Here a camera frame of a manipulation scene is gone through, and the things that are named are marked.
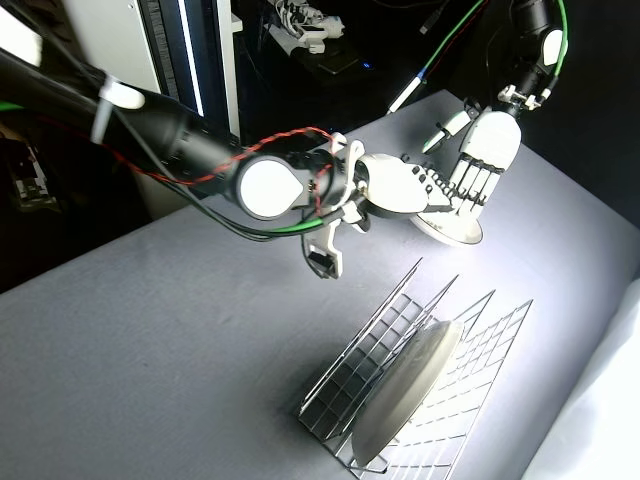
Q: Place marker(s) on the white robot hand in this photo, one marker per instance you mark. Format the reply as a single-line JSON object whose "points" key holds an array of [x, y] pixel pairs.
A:
{"points": [[395, 185], [492, 140]]}

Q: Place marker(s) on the white plate black rim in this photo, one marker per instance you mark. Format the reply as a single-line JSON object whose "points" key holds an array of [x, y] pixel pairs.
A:
{"points": [[460, 232], [400, 390]]}

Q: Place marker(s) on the spare white robot hand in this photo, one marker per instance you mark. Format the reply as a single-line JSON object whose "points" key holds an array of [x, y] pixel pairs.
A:
{"points": [[310, 25]]}

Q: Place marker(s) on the black flat device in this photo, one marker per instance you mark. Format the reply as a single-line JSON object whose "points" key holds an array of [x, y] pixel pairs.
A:
{"points": [[332, 62]]}

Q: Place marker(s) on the white sheet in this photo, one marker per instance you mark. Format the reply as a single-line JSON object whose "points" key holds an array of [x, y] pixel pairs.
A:
{"points": [[600, 400]]}

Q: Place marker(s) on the grey table cloth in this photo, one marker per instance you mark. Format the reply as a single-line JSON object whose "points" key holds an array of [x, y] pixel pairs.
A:
{"points": [[150, 325]]}

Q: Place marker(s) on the white cabinet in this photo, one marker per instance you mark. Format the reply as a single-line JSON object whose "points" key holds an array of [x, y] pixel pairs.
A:
{"points": [[115, 40]]}

